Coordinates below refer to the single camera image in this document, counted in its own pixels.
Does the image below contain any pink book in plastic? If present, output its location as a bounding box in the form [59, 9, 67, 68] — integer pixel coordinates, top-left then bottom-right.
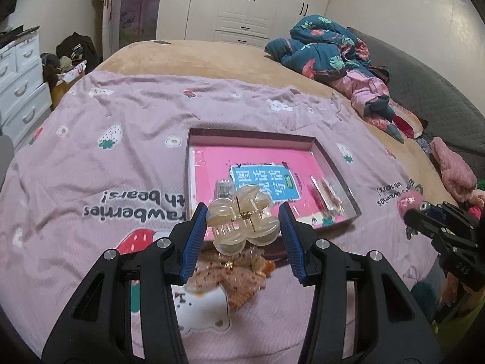
[188, 145, 354, 228]

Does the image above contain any teal floral quilt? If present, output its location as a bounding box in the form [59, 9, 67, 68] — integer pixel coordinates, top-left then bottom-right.
[265, 14, 406, 145]

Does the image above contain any black bag on floor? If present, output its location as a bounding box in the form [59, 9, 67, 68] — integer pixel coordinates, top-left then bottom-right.
[56, 32, 99, 74]

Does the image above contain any tan bed sheet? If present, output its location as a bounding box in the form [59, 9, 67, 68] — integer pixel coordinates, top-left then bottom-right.
[96, 40, 455, 204]

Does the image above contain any dotted mesh bow clip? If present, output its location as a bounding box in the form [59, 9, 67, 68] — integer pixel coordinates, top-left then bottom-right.
[185, 247, 268, 311]

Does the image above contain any small blue hair comb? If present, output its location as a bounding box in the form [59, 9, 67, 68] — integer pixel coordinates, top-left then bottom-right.
[215, 179, 234, 199]

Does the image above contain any white door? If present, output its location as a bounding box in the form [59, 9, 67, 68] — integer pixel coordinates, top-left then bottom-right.
[102, 0, 122, 60]

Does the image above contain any beige claw hair clip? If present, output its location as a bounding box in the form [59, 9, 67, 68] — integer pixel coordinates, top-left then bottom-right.
[206, 185, 280, 256]

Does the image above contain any clear bag earring card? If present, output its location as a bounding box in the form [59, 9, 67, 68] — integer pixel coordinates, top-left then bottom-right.
[311, 176, 344, 214]

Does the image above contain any white wardrobe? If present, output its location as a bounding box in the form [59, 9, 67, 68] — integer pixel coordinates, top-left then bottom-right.
[156, 0, 329, 48]

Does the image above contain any pink fuzzy garment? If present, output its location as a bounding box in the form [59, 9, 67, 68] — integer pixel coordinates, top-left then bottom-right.
[430, 136, 477, 203]

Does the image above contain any white drawer cabinet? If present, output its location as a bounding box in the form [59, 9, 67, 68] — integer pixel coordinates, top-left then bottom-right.
[1, 27, 52, 147]

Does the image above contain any pink strawberry hair clip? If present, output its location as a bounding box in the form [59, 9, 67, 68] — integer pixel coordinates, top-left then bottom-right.
[396, 191, 425, 218]

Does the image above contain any pink strawberry blanket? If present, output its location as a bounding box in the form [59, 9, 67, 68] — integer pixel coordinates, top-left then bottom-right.
[1, 72, 439, 354]

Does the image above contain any peach heart spiral clip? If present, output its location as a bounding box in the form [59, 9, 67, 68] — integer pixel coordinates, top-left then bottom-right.
[251, 256, 276, 277]

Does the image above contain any grey padded headboard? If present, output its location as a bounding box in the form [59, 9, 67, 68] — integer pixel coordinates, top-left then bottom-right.
[349, 27, 484, 179]

